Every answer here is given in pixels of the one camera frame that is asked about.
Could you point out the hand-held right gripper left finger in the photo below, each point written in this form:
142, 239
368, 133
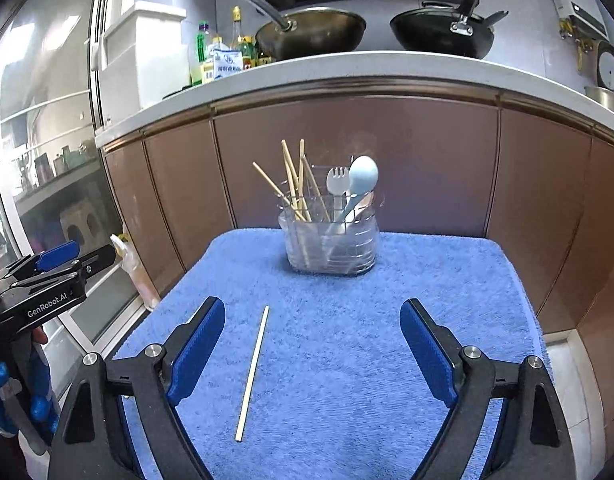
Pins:
197, 355

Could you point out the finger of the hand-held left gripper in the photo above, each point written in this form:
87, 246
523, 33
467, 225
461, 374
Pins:
59, 255
94, 259

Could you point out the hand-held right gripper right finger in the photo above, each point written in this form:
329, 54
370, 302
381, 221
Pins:
429, 355

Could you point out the clear plastic utensil holder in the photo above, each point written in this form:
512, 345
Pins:
352, 255

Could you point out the light blue plastic spoon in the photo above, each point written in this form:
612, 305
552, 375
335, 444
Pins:
363, 175

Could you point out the white plastic fork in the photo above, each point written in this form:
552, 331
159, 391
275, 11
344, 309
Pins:
337, 182

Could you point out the person's left hand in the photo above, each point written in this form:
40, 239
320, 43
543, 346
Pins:
42, 402

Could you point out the tan plastic stool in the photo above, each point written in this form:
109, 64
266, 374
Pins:
79, 222

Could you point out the clear plastic bag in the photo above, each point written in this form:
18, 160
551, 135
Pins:
137, 270

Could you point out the blue towel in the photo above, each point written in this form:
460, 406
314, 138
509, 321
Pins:
337, 335

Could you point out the sliding glass door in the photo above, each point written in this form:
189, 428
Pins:
47, 60

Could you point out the brown kitchen base cabinet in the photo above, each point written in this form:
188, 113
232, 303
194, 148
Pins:
412, 160

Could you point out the green-capped plastic bottle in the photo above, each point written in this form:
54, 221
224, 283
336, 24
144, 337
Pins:
202, 52

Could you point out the blue and white salt bag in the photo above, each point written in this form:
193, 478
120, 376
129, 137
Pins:
227, 62

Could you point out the cooking oil bottle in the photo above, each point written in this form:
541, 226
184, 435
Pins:
248, 52

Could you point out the tall yellow-capped bottle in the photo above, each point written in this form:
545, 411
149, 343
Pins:
237, 25

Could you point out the stainless steel pot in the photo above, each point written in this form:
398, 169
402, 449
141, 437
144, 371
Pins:
607, 97

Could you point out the black wok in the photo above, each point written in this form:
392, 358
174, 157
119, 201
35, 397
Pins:
432, 35

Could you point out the rice cooker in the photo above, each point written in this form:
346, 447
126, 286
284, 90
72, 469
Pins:
612, 67

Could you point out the glass pot lid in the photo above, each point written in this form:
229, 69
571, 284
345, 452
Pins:
437, 5

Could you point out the gas pipes and valves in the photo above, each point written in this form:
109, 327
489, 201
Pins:
569, 27

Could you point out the white water heater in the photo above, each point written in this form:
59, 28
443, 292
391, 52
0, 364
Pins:
582, 10

